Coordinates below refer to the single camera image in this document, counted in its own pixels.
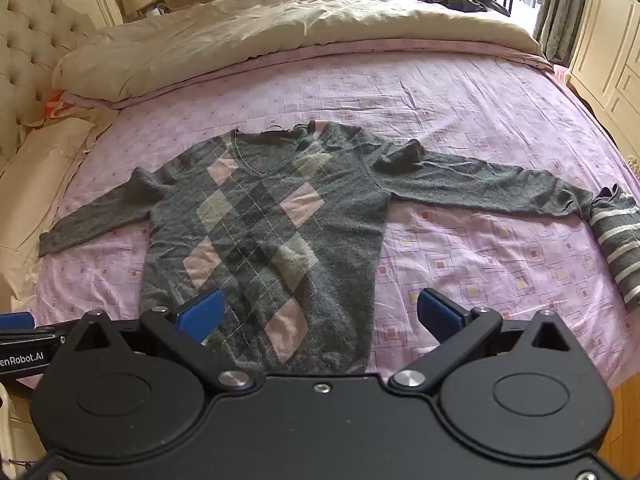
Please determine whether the grey white striped garment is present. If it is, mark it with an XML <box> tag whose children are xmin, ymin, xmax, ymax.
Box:
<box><xmin>590</xmin><ymin>184</ymin><xmax>640</xmax><ymax>312</ymax></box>

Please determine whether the cream wardrobe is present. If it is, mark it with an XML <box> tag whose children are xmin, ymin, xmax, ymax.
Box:
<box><xmin>567</xmin><ymin>0</ymin><xmax>640</xmax><ymax>161</ymax></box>

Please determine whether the cream duvet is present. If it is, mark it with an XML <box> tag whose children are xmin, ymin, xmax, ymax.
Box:
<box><xmin>52</xmin><ymin>0</ymin><xmax>544</xmax><ymax>111</ymax></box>

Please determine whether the pink patterned bed sheet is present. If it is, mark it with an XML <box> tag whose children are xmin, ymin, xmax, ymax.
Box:
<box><xmin>27</xmin><ymin>40</ymin><xmax>640</xmax><ymax>378</ymax></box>

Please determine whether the cream pillow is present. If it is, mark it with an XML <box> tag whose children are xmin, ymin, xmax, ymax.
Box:
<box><xmin>0</xmin><ymin>116</ymin><xmax>120</xmax><ymax>311</ymax></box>

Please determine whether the cream tufted headboard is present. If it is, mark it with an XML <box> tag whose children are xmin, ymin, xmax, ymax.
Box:
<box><xmin>0</xmin><ymin>0</ymin><xmax>123</xmax><ymax>173</ymax></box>

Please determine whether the grey argyle sweater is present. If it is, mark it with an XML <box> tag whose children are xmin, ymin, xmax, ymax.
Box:
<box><xmin>39</xmin><ymin>121</ymin><xmax>608</xmax><ymax>376</ymax></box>

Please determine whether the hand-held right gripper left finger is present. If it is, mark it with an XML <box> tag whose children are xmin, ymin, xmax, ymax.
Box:
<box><xmin>67</xmin><ymin>287</ymin><xmax>256</xmax><ymax>391</ymax></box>

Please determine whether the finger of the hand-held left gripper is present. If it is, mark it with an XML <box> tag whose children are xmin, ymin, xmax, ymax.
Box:
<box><xmin>0</xmin><ymin>312</ymin><xmax>71</xmax><ymax>347</ymax></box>

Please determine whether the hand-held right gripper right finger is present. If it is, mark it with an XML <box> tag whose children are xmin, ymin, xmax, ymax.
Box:
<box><xmin>387</xmin><ymin>287</ymin><xmax>576</xmax><ymax>391</ymax></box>

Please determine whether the orange cloth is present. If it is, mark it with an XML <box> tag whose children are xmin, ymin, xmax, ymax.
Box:
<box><xmin>45</xmin><ymin>89</ymin><xmax>72</xmax><ymax>121</ymax></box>

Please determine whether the green patterned curtain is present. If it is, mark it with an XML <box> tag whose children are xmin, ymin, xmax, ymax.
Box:
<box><xmin>532</xmin><ymin>0</ymin><xmax>597</xmax><ymax>67</ymax></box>

